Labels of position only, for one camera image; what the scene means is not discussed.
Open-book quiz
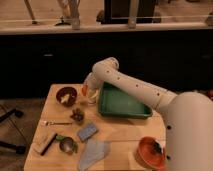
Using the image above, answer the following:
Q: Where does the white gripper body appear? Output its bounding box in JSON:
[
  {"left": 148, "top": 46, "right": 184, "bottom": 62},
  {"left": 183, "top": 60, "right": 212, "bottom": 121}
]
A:
[{"left": 83, "top": 73, "right": 102, "bottom": 95}]

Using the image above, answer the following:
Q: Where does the orange bowl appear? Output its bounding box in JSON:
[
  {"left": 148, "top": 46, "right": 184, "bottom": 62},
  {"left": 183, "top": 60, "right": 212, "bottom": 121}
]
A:
[{"left": 137, "top": 136, "right": 165, "bottom": 171}]

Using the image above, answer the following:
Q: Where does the white black brush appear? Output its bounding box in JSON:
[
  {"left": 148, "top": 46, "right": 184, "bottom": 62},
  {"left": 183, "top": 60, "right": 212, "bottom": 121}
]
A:
[{"left": 152, "top": 141, "right": 164, "bottom": 154}]

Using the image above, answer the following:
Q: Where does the orange apple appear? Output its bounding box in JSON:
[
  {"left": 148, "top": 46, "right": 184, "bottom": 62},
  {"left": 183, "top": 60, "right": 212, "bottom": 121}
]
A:
[{"left": 82, "top": 85, "right": 88, "bottom": 96}]

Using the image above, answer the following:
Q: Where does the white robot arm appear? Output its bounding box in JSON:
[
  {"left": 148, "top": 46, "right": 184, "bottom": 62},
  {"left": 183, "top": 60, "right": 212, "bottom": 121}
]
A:
[{"left": 82, "top": 57, "right": 213, "bottom": 171}]

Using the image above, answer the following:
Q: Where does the white paper cup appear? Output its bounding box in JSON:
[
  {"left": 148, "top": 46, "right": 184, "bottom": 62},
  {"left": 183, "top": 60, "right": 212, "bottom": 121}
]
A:
[{"left": 86, "top": 93, "right": 98, "bottom": 104}]

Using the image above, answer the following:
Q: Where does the green item beside cup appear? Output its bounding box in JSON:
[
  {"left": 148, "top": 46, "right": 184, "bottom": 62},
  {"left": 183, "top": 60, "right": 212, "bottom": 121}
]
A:
[{"left": 56, "top": 135, "right": 66, "bottom": 141}]

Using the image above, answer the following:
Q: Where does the metal measuring cup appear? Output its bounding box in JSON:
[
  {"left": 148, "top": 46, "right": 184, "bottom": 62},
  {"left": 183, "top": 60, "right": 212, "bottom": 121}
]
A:
[{"left": 59, "top": 137, "right": 77, "bottom": 154}]

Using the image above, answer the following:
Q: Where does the green plastic tray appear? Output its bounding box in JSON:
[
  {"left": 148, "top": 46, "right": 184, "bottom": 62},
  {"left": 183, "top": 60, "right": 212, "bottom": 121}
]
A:
[{"left": 98, "top": 83, "right": 152, "bottom": 119}]

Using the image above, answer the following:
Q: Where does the dark red bowl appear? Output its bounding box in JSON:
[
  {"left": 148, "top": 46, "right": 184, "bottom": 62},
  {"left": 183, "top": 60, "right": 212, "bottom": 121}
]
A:
[{"left": 56, "top": 87, "right": 77, "bottom": 107}]

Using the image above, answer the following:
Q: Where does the white item in bowl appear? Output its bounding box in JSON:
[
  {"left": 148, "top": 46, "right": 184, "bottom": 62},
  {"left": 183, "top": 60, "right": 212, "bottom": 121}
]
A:
[{"left": 60, "top": 94, "right": 70, "bottom": 103}]

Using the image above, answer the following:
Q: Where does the brown pine cone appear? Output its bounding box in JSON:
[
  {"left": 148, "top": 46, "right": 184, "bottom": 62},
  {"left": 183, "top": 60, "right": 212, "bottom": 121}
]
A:
[{"left": 71, "top": 108, "right": 84, "bottom": 125}]

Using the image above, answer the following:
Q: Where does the blue sponge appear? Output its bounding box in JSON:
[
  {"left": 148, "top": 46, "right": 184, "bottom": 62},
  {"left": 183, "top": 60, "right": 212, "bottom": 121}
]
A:
[{"left": 77, "top": 123, "right": 98, "bottom": 142}]

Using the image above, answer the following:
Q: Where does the metal fork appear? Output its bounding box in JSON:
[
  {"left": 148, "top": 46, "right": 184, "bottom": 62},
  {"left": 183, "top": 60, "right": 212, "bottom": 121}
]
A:
[{"left": 41, "top": 121, "right": 72, "bottom": 126}]

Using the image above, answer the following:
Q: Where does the light blue cloth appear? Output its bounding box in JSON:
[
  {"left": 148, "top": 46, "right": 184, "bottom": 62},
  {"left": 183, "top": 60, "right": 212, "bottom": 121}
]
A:
[{"left": 78, "top": 139, "right": 110, "bottom": 171}]

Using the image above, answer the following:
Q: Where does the black cabinet on shelf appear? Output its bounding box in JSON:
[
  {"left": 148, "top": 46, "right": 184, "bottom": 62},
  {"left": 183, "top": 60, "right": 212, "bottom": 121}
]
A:
[{"left": 96, "top": 0, "right": 161, "bottom": 24}]

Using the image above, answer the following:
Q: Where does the black chair base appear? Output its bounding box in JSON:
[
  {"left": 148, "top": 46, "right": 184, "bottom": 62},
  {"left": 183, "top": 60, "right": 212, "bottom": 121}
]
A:
[{"left": 0, "top": 104, "right": 28, "bottom": 155}]

